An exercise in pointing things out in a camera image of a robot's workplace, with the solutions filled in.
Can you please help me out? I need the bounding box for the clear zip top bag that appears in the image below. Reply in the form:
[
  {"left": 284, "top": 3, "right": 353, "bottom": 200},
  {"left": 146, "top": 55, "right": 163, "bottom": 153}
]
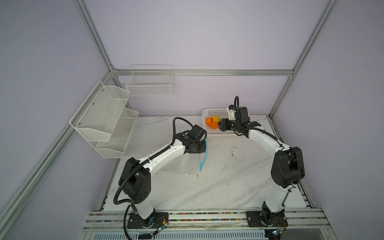
[{"left": 164, "top": 150, "right": 208, "bottom": 176}]

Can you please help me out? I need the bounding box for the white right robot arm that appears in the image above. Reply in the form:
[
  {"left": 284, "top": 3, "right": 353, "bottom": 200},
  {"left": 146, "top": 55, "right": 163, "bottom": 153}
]
[{"left": 218, "top": 119, "right": 305, "bottom": 227}]

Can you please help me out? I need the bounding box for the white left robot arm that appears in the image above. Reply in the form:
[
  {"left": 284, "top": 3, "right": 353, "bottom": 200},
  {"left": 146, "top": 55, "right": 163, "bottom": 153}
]
[{"left": 113, "top": 133, "right": 207, "bottom": 219}]

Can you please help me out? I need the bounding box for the white perforated plastic basket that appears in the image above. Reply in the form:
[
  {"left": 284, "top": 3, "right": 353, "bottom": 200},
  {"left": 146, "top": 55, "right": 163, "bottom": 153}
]
[{"left": 202, "top": 105, "right": 261, "bottom": 139}]

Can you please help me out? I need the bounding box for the large orange fruit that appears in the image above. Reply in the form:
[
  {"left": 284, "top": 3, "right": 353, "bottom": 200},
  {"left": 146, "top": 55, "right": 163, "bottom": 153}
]
[{"left": 206, "top": 118, "right": 213, "bottom": 126}]

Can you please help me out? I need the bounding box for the white mesh two-tier shelf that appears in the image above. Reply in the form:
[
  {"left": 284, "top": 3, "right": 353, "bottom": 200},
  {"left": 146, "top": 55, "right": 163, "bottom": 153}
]
[{"left": 69, "top": 82, "right": 139, "bottom": 159}]

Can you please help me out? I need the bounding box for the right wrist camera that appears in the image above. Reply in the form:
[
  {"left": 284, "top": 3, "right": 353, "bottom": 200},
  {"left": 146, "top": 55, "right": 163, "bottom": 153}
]
[{"left": 227, "top": 105, "right": 250, "bottom": 121}]

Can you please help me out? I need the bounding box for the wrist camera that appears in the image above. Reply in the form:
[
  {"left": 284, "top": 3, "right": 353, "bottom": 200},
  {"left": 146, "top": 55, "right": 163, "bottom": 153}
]
[
  {"left": 227, "top": 105, "right": 250, "bottom": 121},
  {"left": 187, "top": 125, "right": 207, "bottom": 141}
]

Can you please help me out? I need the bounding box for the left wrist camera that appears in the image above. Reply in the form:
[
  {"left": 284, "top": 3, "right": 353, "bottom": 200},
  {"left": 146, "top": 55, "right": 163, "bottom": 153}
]
[{"left": 187, "top": 125, "right": 207, "bottom": 141}]

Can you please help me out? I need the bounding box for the white wire wall basket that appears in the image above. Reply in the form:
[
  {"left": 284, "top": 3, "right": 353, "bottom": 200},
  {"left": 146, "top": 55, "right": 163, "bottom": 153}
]
[{"left": 126, "top": 65, "right": 174, "bottom": 97}]

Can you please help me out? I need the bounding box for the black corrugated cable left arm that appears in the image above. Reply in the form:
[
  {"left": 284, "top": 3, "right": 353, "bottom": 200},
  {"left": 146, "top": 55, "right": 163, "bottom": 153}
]
[{"left": 113, "top": 116, "right": 194, "bottom": 240}]

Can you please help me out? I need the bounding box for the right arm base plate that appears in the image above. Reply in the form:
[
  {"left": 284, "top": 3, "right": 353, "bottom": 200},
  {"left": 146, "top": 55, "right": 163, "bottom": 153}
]
[{"left": 246, "top": 210, "right": 288, "bottom": 228}]

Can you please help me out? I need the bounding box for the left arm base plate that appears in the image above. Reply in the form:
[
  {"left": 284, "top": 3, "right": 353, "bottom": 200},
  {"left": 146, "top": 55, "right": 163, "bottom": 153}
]
[{"left": 127, "top": 212, "right": 169, "bottom": 229}]

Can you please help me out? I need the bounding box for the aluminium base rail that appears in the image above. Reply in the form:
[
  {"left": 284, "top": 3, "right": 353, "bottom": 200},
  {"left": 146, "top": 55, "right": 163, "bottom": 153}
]
[{"left": 83, "top": 208, "right": 331, "bottom": 232}]

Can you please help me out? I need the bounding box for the aluminium frame post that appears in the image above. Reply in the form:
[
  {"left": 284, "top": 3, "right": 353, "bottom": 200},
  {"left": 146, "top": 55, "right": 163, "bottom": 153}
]
[{"left": 269, "top": 0, "right": 339, "bottom": 118}]

